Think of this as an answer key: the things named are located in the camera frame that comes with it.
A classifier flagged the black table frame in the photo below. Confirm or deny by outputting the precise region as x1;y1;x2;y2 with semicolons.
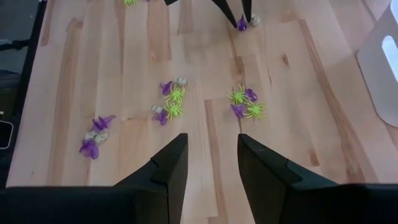
4;0;48;189

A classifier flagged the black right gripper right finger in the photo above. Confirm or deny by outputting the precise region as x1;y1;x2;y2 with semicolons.
238;133;338;224

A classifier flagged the black device white edge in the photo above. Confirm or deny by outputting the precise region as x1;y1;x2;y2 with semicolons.
0;119;15;150

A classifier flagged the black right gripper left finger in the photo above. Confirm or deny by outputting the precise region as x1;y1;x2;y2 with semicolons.
113;133;189;224

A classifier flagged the white plastic bin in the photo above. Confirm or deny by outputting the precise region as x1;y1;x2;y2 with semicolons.
356;0;398;128

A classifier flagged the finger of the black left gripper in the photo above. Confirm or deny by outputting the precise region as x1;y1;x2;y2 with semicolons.
241;0;252;23
211;0;239;29

